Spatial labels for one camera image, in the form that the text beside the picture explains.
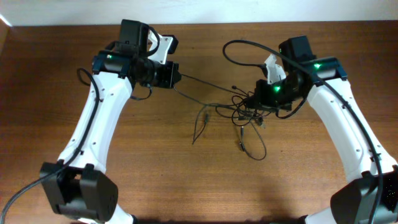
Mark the thin black USB cable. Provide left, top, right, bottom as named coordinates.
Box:
left=172, top=73, right=249, bottom=146

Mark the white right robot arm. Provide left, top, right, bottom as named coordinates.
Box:
left=245, top=35, right=397, bottom=223

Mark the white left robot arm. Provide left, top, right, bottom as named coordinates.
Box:
left=40, top=19, right=181, bottom=223

